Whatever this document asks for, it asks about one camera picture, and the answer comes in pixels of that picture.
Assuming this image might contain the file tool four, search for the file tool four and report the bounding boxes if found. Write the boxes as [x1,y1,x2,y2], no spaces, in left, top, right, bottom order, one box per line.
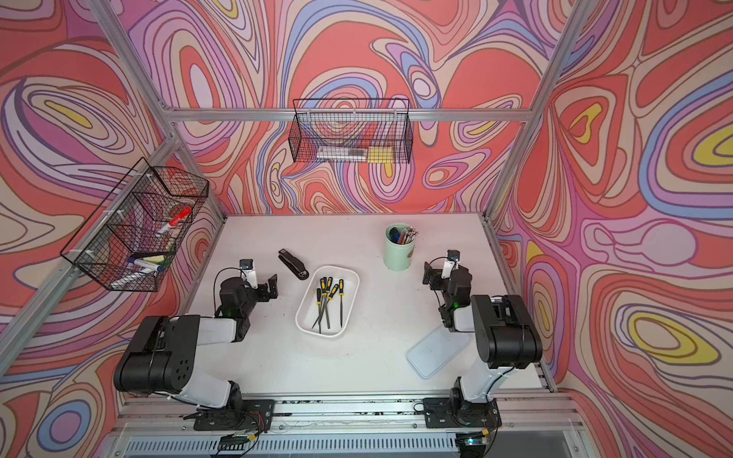
[319,277,328,309]

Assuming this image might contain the file tool three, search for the file tool three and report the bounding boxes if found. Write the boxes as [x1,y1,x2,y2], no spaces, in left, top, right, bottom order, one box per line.
[323,277,333,328]

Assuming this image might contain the file tool one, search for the file tool one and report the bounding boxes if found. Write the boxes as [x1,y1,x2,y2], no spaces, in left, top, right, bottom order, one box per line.
[338,279,345,328]

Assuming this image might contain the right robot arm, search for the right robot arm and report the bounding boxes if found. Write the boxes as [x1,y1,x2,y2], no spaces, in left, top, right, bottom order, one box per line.
[422,257,542,429]

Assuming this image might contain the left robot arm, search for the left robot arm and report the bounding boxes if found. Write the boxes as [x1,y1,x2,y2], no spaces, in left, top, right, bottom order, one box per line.
[113,275,279,411]

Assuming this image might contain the white plastic storage box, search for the white plastic storage box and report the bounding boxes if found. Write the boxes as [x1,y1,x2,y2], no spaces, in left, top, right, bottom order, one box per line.
[295,265,361,339]

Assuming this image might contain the file tool six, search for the file tool six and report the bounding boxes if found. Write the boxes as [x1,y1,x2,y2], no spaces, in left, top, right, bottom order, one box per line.
[312,296,328,328]

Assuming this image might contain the translucent box lid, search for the translucent box lid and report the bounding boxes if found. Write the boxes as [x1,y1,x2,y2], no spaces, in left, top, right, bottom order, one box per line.
[406,326,471,380]

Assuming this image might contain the yellow box in basket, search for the yellow box in basket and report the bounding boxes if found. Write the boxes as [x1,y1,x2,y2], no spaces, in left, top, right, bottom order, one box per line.
[366,146,394,164]

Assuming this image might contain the green pen cup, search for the green pen cup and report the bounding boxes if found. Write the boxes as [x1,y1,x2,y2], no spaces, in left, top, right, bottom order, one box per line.
[383,223,415,272]

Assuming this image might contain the pens in cup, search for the pens in cup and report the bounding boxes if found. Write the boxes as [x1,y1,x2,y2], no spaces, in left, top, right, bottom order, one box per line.
[387,226,418,245]

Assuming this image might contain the red marker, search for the red marker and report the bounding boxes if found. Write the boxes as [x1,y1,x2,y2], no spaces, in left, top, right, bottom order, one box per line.
[156,207,192,236]

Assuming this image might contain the green marker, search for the green marker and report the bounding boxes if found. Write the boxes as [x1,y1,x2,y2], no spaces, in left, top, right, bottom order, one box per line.
[142,255,173,266]

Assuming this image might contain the blue white marker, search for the blue white marker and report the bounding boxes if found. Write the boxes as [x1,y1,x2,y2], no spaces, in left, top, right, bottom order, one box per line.
[128,258,164,273]

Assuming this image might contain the clear case in basket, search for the clear case in basket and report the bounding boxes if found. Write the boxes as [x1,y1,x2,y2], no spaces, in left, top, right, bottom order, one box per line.
[316,146,368,162]

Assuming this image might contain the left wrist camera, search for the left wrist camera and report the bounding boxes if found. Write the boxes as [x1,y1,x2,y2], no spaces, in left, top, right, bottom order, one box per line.
[239,259,259,289]

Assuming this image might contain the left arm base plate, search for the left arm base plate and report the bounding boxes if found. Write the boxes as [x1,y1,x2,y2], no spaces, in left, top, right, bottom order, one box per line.
[186,399,275,432]

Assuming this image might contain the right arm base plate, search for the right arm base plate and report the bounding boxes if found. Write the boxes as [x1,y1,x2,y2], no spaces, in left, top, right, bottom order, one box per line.
[422,398,502,431]

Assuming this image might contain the black wire basket left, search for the black wire basket left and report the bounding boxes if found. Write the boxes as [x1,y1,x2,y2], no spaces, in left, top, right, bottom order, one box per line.
[60,158,209,292]

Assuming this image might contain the black wire basket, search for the black wire basket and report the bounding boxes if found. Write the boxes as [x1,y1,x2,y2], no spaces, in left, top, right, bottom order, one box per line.
[288,97,414,164]
[60,158,209,292]

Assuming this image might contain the black wire basket back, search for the black wire basket back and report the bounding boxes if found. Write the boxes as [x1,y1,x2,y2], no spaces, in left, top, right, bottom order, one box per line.
[288,97,414,164]

